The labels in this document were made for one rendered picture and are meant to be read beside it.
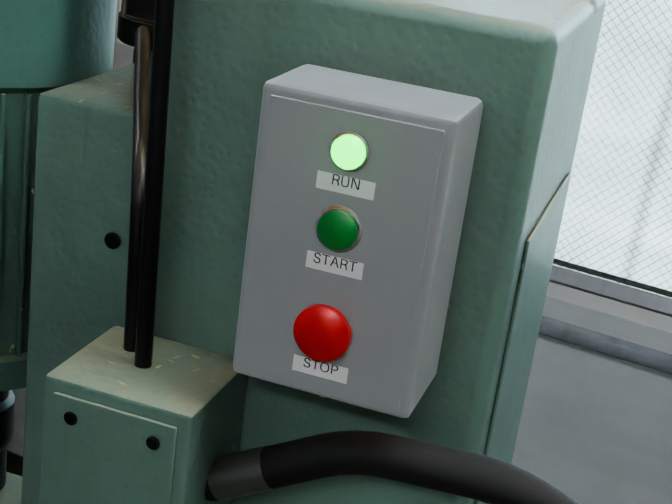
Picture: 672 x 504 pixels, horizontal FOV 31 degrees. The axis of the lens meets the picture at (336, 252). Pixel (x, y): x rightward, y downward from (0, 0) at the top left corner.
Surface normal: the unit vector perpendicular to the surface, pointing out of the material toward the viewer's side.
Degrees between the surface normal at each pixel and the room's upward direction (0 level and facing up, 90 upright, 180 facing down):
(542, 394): 90
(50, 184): 90
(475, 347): 90
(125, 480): 90
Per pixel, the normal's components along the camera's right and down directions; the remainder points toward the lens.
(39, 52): 0.60, 0.35
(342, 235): -0.27, 0.32
